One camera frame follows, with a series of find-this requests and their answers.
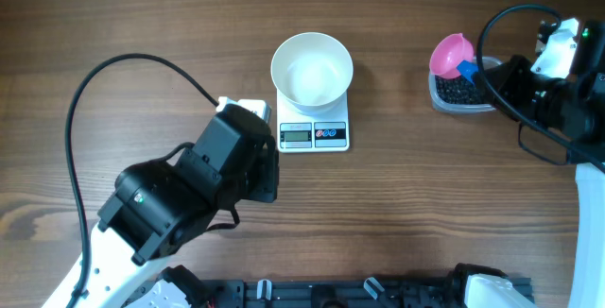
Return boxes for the white digital kitchen scale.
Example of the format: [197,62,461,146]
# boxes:
[277,94,350,153]

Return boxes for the clear plastic bean container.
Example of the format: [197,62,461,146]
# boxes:
[428,73,494,114]

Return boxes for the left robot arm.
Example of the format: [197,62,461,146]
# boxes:
[45,104,279,307]

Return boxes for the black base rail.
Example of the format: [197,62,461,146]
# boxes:
[122,263,538,308]

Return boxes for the white bowl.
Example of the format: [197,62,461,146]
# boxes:
[270,32,354,111]

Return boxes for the black beans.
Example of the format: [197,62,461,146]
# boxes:
[435,77,483,105]

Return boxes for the pink scoop blue handle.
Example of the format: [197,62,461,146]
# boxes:
[429,33,478,84]

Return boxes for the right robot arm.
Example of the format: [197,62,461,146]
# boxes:
[467,19,604,307]

